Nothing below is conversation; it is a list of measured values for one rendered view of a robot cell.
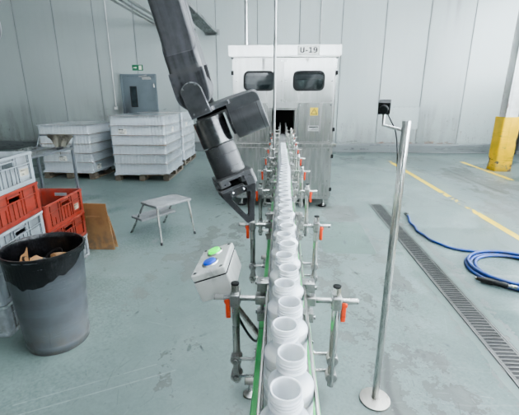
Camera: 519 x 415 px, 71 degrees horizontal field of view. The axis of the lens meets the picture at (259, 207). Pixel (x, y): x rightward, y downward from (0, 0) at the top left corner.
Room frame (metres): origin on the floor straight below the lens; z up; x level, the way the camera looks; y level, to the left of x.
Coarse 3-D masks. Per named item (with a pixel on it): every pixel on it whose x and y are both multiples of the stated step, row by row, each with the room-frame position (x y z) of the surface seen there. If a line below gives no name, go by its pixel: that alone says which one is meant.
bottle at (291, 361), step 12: (288, 348) 0.40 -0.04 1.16; (300, 348) 0.39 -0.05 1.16; (276, 360) 0.38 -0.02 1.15; (288, 360) 0.40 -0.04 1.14; (300, 360) 0.37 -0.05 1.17; (276, 372) 0.38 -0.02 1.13; (288, 372) 0.36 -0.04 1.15; (300, 372) 0.37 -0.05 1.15; (312, 384) 0.37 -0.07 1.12; (312, 396) 0.37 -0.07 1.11; (312, 408) 0.37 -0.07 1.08
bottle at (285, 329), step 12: (276, 324) 0.45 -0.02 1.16; (288, 324) 0.45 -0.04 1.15; (276, 336) 0.43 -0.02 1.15; (288, 336) 0.42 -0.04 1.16; (264, 348) 0.44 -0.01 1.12; (276, 348) 0.43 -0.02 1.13; (264, 360) 0.43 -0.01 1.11; (264, 372) 0.43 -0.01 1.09; (264, 384) 0.43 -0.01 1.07; (264, 396) 0.43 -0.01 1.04
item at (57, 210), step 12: (48, 192) 3.27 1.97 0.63; (60, 192) 3.27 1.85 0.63; (72, 192) 3.13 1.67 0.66; (48, 204) 2.74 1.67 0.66; (60, 204) 2.90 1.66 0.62; (72, 204) 3.09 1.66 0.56; (48, 216) 2.71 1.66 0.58; (60, 216) 2.88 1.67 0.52; (72, 216) 3.06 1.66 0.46; (48, 228) 2.68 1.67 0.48
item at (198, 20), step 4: (196, 0) 7.99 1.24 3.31; (188, 4) 7.37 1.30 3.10; (192, 8) 7.69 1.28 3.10; (192, 12) 7.98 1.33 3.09; (196, 12) 7.98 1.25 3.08; (192, 16) 8.42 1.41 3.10; (196, 16) 8.42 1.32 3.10; (200, 16) 8.42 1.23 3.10; (196, 20) 8.73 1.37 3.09; (200, 20) 8.73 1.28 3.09; (204, 20) 8.80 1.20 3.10; (196, 24) 9.15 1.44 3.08; (200, 24) 9.15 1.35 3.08; (204, 24) 9.15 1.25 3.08; (208, 24) 9.27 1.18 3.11
